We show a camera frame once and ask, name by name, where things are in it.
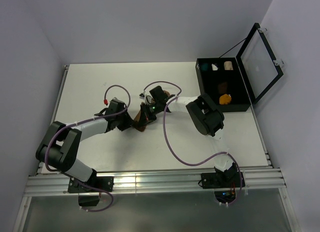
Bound aluminium table edge rail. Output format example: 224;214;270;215
36;65;70;175

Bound dark brown striped-cuff sock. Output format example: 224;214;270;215
217;82;228;95

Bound glass box lid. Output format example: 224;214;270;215
235;23;284;104

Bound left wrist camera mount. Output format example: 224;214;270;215
103;97;118;106

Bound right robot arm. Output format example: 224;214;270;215
133;86;240;187

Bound black storage box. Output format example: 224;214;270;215
195;58;251;113

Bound mustard yellow striped-cuff sock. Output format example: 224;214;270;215
219;94;232;105

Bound aluminium front frame rails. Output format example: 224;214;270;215
23;168;287;197

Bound white rolled sock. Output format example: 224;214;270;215
211;64;218;71

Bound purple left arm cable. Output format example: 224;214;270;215
44;85;132;172

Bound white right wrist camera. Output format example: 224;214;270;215
139;92;155;105

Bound beige rolled sock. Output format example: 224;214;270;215
224;61;233;71

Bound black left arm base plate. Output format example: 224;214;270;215
67;176;114;193

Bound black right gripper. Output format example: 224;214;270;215
138;102;161;128

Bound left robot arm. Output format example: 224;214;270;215
35;98;133;191

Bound teal rolled sock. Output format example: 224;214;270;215
200;63;209;71

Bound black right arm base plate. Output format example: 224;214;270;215
198;172;246;189

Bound tan ribbed sock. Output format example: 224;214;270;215
132;86;175;132

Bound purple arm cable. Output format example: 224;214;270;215
142;81;245;207
44;85;132;172

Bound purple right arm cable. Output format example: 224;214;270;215
142;81;245;207

